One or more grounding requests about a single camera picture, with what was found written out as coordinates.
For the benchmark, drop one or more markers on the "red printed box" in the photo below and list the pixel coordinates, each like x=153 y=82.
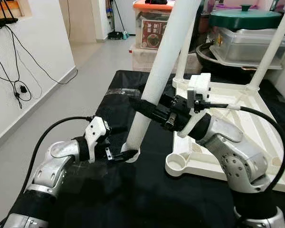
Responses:
x=152 y=33

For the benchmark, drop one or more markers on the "black tablecloth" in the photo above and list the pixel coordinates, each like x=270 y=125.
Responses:
x=133 y=199

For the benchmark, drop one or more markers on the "small black cloth bundle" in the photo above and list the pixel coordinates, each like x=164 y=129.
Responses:
x=156 y=1

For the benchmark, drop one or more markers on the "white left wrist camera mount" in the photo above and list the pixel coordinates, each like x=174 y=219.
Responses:
x=97 y=133

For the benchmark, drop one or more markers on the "white plastic table top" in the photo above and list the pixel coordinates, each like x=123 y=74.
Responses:
x=256 y=123

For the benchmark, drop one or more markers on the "black power strip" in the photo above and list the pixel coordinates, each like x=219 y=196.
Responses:
x=2 y=21

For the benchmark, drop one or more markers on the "clear tape strip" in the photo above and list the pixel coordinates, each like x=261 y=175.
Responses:
x=116 y=91

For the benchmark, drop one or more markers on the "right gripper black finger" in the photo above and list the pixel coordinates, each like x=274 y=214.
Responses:
x=167 y=99
x=149 y=109

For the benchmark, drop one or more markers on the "clear plastic storage box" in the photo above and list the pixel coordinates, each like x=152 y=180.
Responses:
x=251 y=47

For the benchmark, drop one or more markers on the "green pot lid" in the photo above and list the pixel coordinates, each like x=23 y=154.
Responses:
x=244 y=19

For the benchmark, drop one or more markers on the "black floor mop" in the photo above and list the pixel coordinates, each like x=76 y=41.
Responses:
x=116 y=34

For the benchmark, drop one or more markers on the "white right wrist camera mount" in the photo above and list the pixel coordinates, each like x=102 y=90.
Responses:
x=198 y=90

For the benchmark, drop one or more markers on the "black bag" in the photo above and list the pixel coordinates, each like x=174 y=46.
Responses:
x=197 y=28

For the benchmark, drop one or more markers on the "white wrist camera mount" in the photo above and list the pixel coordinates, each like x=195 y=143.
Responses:
x=97 y=133
x=198 y=90

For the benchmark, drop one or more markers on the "black charger plug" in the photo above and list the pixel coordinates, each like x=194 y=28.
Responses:
x=23 y=89

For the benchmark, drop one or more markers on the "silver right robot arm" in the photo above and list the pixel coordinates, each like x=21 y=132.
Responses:
x=232 y=156

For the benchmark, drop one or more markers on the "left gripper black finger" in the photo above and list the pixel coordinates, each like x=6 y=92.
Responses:
x=126 y=154
x=118 y=129

